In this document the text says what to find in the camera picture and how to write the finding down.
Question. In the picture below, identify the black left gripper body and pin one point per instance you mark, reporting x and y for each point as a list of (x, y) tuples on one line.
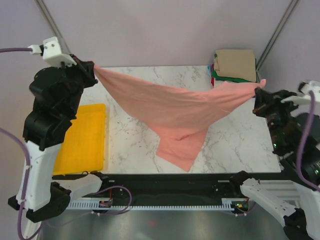
[(80, 75)]

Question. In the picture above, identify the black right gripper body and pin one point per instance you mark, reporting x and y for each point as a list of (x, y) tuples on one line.
[(277, 112)]

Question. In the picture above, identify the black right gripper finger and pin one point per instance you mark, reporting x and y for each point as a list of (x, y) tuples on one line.
[(259, 93), (257, 105)]

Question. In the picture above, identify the pink t shirt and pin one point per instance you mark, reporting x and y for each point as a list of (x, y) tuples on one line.
[(180, 117)]

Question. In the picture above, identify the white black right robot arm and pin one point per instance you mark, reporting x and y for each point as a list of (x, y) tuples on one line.
[(294, 130)]

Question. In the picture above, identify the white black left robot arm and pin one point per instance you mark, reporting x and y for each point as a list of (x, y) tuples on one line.
[(57, 93)]

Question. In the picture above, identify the beige folded t shirt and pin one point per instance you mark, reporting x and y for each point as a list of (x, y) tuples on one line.
[(236, 65)]

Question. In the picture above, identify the red folded t shirt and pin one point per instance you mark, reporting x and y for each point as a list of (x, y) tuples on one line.
[(212, 78)]

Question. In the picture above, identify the green folded t shirt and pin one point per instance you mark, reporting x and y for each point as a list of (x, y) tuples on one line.
[(220, 75)]

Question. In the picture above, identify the cyan folded t shirt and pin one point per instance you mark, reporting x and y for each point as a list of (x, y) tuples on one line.
[(209, 68)]

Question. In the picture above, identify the yellow plastic tray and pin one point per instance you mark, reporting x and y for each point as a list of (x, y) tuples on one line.
[(83, 148)]

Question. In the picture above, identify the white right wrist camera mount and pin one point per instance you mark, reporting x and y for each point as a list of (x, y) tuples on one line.
[(303, 97)]

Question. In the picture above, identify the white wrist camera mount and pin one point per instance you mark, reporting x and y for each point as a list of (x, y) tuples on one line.
[(303, 97), (52, 53)]

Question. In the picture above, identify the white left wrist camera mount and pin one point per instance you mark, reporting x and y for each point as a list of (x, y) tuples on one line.
[(52, 53)]

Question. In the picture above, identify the left aluminium frame post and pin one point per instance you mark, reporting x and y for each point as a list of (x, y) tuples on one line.
[(52, 24)]

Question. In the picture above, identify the aluminium frame post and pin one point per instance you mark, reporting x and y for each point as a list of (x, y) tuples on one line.
[(52, 24), (277, 32)]

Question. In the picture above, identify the white slotted cable duct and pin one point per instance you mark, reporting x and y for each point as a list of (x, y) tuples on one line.
[(104, 204)]

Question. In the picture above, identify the right aluminium frame post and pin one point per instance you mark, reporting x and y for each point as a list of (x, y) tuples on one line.
[(277, 32)]

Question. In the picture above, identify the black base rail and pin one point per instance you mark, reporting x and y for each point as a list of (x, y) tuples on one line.
[(172, 189)]

